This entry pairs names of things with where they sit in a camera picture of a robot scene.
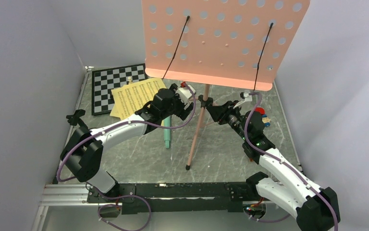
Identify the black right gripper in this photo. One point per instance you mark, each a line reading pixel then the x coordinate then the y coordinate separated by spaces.
pixel 220 113

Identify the black white chessboard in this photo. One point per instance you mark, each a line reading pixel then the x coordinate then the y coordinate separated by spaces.
pixel 104 80

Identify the black clamp knob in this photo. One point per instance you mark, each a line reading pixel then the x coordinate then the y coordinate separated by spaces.
pixel 76 121

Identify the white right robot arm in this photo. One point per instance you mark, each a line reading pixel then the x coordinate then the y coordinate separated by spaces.
pixel 314 208

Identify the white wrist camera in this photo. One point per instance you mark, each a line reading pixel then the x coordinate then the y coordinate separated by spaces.
pixel 246 96
pixel 186 92

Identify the pink perforated music stand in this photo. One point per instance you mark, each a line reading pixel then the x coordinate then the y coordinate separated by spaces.
pixel 233 43

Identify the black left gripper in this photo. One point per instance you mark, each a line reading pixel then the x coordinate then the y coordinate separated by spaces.
pixel 182 113

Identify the mint green toy recorder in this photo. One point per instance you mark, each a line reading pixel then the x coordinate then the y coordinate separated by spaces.
pixel 167 132

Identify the yellow sheet music top page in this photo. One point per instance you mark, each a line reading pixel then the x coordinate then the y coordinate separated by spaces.
pixel 141 92

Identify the yellow sheet music bottom page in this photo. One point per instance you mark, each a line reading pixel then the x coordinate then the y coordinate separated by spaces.
pixel 121 103

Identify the yellow sheet music page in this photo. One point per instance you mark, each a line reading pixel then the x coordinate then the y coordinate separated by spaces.
pixel 141 92
pixel 121 103

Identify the red wooden toy car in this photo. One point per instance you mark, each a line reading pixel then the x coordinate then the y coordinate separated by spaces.
pixel 266 120

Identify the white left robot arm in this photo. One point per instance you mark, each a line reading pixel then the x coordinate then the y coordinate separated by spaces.
pixel 82 154

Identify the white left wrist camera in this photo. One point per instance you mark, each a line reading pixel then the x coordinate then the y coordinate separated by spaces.
pixel 186 92

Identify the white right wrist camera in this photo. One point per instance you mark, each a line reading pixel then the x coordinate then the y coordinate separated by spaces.
pixel 246 96

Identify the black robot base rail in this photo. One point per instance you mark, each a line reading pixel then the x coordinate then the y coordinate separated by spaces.
pixel 177 197

